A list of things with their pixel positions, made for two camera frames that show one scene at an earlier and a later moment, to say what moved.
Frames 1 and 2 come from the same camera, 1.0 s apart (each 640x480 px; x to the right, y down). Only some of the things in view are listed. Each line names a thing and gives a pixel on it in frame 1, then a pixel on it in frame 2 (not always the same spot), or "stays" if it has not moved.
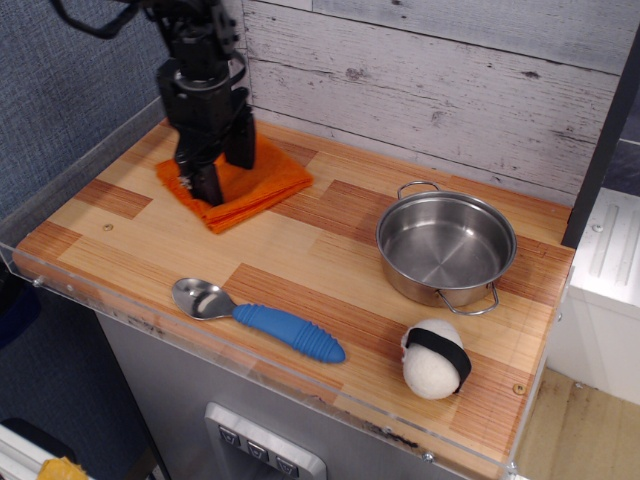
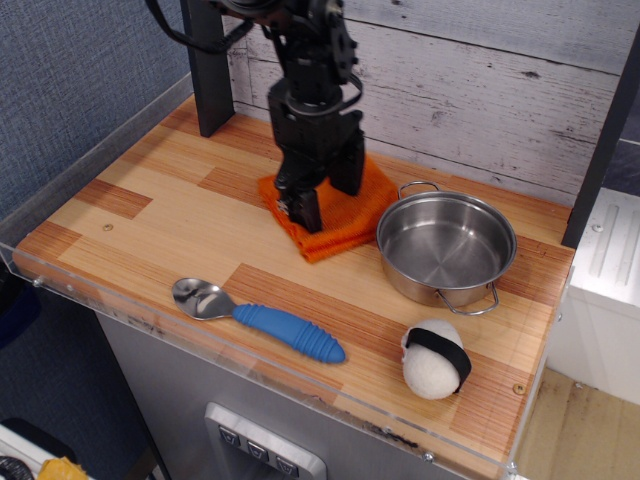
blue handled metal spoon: x=205 y=299 stays
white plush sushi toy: x=436 y=361 stays
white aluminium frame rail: x=607 y=259 stays
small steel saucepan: x=445 y=248 stays
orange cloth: x=272 y=178 → x=345 y=219
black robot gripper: x=203 y=109 → x=305 y=120
